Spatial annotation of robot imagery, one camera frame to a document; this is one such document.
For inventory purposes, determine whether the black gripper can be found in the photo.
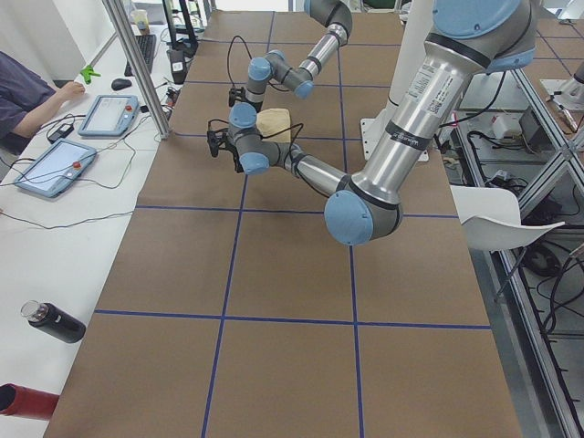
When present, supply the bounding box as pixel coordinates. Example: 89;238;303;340
230;148;244;172

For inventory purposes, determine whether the beige long-sleeve printed shirt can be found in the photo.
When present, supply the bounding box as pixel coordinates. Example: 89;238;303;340
256;109;291;143

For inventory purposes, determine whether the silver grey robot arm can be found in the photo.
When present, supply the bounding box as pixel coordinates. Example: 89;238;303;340
224;1;539;245
229;1;352;111

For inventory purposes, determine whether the blue teach pendant far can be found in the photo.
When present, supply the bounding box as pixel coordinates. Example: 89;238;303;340
78;95;140;138

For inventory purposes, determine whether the blue teach pendant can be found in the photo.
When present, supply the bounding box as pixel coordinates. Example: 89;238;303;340
14;139;98;198
78;95;140;138

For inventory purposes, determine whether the black computer mouse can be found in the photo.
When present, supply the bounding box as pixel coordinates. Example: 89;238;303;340
110;78;132;91

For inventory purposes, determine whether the black keyboard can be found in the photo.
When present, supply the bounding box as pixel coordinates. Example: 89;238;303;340
134;34;157;73

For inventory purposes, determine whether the green plastic clamp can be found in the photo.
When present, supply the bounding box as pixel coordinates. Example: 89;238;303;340
80;65;101;85

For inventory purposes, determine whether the blue teach pendant near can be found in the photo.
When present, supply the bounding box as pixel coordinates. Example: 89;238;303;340
14;139;98;198

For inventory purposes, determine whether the seated person in grey shirt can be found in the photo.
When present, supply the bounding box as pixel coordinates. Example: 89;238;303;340
1;52;85;155

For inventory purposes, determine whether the black insulated bottle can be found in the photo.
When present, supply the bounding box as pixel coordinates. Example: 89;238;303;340
20;300;86;344

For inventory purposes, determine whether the white plastic chair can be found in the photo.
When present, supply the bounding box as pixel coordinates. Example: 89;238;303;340
450;185;565;251

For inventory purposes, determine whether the red cylinder bottle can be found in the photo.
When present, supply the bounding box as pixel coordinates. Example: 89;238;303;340
1;383;59;421

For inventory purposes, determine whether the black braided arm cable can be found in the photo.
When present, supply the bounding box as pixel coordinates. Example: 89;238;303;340
257;122;348;197
226;35;255;90

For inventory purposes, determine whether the grey aluminium frame post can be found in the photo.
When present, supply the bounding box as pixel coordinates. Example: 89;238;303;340
101;0;171;140

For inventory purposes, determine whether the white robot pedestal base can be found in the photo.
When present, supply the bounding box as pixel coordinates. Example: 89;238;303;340
360;0;433;160

